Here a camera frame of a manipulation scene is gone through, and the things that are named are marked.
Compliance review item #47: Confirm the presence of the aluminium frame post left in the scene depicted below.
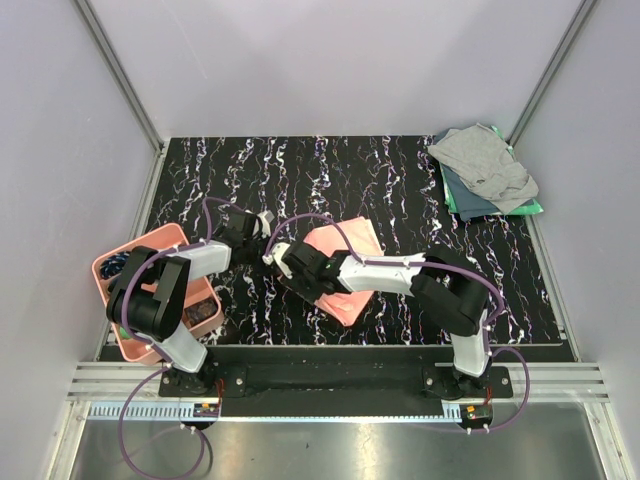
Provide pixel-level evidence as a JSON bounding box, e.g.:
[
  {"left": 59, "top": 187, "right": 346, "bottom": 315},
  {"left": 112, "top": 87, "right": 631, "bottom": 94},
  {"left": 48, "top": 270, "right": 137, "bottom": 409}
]
[{"left": 71, "top": 0, "right": 164, "bottom": 151}]

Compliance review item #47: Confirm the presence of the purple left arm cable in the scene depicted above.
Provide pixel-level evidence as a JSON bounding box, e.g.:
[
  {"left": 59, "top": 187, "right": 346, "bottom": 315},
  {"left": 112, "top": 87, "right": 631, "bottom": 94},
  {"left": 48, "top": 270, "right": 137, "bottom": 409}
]
[{"left": 117, "top": 196, "right": 236, "bottom": 474}]

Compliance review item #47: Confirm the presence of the blue patterned item in tray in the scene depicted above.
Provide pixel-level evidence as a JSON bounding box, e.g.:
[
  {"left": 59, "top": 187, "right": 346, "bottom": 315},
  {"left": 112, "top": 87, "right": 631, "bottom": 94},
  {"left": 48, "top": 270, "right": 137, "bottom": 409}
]
[{"left": 99, "top": 251, "right": 130, "bottom": 280}]

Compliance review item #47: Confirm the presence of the aluminium frame post right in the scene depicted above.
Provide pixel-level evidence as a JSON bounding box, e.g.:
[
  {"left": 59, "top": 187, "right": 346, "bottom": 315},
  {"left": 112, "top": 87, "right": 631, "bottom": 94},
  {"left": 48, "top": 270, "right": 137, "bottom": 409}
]
[{"left": 508, "top": 0, "right": 600, "bottom": 147}]

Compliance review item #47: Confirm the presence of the grey cable duct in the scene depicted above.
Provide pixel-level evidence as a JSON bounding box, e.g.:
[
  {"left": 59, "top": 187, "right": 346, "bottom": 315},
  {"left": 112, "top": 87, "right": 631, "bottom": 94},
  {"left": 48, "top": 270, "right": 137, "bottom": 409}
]
[{"left": 89, "top": 400, "right": 462, "bottom": 424}]

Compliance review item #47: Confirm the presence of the dark blue folded cloth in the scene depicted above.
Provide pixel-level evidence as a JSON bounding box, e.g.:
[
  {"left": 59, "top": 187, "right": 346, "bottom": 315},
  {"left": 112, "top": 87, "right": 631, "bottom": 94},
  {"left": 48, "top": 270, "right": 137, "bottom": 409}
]
[{"left": 440, "top": 165, "right": 500, "bottom": 221}]

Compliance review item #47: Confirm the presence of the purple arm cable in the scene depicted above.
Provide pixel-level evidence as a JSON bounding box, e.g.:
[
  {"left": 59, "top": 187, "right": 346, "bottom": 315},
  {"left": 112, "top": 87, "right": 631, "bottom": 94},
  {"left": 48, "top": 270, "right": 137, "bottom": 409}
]
[
  {"left": 117, "top": 196, "right": 236, "bottom": 474},
  {"left": 267, "top": 213, "right": 531, "bottom": 434}
]

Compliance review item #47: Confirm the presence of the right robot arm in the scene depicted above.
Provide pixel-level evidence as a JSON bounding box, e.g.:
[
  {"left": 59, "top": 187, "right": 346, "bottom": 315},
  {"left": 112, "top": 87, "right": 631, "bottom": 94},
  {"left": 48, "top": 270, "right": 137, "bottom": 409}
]
[{"left": 273, "top": 242, "right": 491, "bottom": 400}]

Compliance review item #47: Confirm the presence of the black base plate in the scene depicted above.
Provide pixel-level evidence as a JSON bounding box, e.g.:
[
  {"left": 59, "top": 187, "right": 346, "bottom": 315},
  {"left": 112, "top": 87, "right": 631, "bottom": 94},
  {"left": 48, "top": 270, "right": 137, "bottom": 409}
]
[{"left": 159, "top": 345, "right": 514, "bottom": 420}]

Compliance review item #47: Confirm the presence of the brown item in tray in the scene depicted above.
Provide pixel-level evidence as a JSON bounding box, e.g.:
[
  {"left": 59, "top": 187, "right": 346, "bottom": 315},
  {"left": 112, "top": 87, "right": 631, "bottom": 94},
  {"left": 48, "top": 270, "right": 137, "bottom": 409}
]
[{"left": 184, "top": 298, "right": 218, "bottom": 327}]

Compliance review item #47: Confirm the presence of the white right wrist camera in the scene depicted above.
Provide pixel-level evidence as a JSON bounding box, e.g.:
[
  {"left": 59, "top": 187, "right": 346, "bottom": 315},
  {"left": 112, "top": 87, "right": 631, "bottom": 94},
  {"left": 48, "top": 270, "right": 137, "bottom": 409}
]
[{"left": 262, "top": 242, "right": 293, "bottom": 279}]

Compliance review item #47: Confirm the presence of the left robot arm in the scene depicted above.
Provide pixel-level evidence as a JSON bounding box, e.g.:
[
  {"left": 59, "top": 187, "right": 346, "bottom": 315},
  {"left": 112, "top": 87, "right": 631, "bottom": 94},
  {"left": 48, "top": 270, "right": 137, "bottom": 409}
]
[{"left": 106, "top": 209, "right": 274, "bottom": 396}]

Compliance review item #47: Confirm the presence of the aluminium frame post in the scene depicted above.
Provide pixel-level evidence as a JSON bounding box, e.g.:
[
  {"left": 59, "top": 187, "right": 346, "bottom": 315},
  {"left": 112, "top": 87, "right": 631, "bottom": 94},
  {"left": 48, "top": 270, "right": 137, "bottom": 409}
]
[
  {"left": 71, "top": 0, "right": 164, "bottom": 151},
  {"left": 508, "top": 0, "right": 600, "bottom": 147}
]

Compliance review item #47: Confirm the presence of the pink satin napkin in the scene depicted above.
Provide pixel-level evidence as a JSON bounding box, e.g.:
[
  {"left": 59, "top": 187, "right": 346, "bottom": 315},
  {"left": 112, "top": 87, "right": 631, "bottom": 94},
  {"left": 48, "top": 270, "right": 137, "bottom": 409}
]
[{"left": 304, "top": 217, "right": 383, "bottom": 327}]

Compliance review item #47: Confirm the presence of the aluminium front rail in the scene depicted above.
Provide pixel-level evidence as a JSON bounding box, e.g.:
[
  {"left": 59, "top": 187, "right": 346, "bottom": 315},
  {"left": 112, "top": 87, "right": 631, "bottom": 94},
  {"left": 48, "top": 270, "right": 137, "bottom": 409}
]
[{"left": 67, "top": 361, "right": 608, "bottom": 403}]

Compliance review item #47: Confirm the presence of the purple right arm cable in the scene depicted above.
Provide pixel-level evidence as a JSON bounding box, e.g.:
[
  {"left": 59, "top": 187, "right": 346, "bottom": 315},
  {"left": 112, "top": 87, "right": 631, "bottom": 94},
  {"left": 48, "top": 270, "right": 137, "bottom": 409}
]
[{"left": 267, "top": 213, "right": 531, "bottom": 434}]

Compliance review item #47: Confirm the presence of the green mat under cloths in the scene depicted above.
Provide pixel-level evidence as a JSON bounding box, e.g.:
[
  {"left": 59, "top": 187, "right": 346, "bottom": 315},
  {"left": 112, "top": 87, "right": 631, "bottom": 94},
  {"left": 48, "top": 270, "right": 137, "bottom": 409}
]
[{"left": 443, "top": 124, "right": 543, "bottom": 217}]

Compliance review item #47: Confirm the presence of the pink compartment tray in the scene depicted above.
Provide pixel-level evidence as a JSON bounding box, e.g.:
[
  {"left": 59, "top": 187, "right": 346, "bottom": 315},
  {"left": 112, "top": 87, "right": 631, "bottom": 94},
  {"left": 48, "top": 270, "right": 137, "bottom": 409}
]
[{"left": 92, "top": 223, "right": 225, "bottom": 365}]

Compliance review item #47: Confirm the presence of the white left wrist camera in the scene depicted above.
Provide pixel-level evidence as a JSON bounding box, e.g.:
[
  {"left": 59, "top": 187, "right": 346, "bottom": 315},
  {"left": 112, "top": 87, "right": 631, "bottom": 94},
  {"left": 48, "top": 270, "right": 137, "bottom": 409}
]
[{"left": 253, "top": 210, "right": 275, "bottom": 238}]

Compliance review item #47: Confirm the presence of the grey cloth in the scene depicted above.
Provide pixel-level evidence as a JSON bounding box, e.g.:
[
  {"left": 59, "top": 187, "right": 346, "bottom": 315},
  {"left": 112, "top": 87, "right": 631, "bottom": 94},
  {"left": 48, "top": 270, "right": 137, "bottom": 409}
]
[{"left": 428, "top": 128, "right": 539, "bottom": 214}]

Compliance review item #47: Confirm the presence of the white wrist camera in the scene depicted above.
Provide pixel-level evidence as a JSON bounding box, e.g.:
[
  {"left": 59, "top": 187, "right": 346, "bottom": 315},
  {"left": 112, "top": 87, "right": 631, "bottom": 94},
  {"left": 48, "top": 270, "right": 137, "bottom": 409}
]
[
  {"left": 262, "top": 242, "right": 293, "bottom": 279},
  {"left": 253, "top": 210, "right": 275, "bottom": 238}
]

